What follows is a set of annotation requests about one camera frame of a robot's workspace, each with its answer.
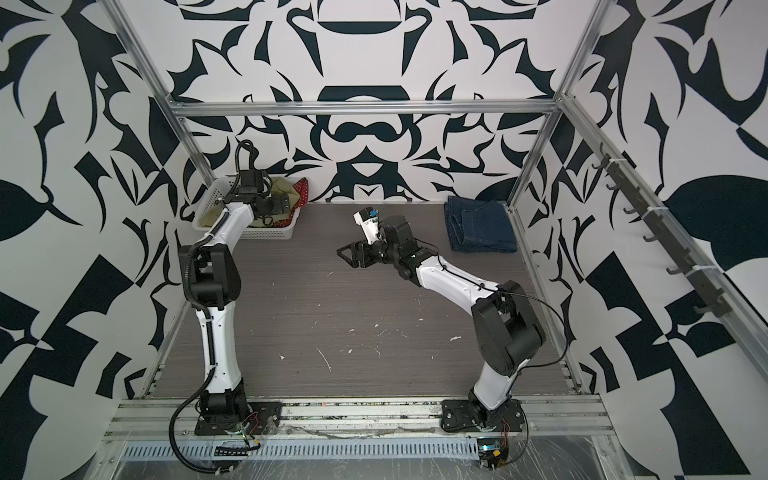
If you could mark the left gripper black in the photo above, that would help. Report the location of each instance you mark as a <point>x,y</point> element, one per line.
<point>280,209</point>

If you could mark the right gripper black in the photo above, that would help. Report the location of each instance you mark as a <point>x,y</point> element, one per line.
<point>361,247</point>

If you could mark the olive green skirt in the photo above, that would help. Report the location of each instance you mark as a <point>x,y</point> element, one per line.
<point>280,185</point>

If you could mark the blue denim skirt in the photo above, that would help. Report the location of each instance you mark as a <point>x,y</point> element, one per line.
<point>475,226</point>

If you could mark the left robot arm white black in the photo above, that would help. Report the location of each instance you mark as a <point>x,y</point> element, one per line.
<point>211,283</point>

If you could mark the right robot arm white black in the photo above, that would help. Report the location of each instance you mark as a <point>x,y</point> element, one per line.
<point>507,329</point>

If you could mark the red polka dot skirt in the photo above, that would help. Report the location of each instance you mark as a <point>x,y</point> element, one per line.
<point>302,189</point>

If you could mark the white plastic basket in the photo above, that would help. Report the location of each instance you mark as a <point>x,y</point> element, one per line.
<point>264,231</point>

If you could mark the small circuit board right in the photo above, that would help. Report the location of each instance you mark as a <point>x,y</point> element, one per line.
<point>493,452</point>

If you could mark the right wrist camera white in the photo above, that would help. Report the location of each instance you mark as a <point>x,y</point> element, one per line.
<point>368,220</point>

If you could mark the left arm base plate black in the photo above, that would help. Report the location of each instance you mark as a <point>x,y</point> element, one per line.
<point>259,418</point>

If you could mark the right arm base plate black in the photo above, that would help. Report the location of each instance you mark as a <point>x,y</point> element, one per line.
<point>471,416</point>

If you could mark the white slotted cable duct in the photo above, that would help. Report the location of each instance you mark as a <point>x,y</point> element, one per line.
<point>373,448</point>

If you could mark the aluminium frame crossbar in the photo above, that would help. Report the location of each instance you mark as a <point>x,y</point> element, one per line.
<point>187,109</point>

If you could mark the aluminium front rail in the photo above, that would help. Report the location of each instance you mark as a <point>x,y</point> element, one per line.
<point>316,418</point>

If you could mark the grey wall hook rail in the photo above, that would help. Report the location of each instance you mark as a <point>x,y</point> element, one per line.
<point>667,232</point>

